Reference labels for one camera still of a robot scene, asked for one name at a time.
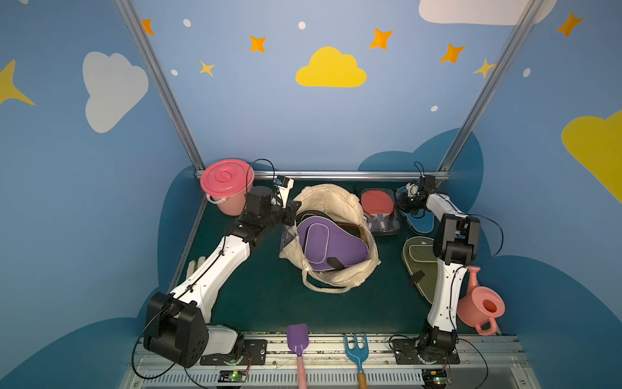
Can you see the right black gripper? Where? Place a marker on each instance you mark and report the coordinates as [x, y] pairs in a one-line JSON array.
[[406, 202]]

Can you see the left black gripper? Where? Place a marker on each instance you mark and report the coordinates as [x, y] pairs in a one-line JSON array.
[[290, 212]]

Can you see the blue paddle case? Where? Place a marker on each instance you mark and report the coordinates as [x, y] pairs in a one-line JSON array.
[[422, 224]]

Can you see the olive green paddle case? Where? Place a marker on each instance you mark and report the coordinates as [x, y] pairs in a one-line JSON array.
[[421, 263]]

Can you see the beige canvas tote bag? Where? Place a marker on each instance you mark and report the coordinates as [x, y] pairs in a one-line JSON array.
[[344, 208]]

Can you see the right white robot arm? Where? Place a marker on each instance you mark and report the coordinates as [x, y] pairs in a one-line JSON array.
[[455, 247]]

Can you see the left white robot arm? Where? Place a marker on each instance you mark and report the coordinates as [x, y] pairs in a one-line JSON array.
[[178, 323]]

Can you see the pink bucket with lid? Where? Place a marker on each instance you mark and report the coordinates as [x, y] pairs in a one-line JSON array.
[[226, 184]]

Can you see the purple paddle case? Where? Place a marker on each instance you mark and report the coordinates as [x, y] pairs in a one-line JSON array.
[[328, 246]]

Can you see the purple toy shovel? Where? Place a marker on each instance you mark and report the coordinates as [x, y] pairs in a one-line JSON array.
[[298, 341]]

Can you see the pink watering can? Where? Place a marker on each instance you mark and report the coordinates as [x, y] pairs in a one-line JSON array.
[[481, 306]]

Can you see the teal toy garden fork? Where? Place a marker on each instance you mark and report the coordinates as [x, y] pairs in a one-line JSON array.
[[358, 354]]

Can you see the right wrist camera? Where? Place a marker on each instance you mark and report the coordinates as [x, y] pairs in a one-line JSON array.
[[412, 189]]

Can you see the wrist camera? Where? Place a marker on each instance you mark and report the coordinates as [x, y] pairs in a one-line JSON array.
[[412, 189], [283, 186]]

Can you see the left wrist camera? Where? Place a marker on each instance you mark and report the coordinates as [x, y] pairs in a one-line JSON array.
[[283, 186]]

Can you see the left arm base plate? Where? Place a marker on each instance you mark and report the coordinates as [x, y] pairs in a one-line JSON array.
[[254, 350]]

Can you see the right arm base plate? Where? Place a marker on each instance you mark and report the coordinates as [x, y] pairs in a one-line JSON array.
[[406, 353]]

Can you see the aluminium front rail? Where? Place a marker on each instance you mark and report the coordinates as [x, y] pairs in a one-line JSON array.
[[494, 362]]

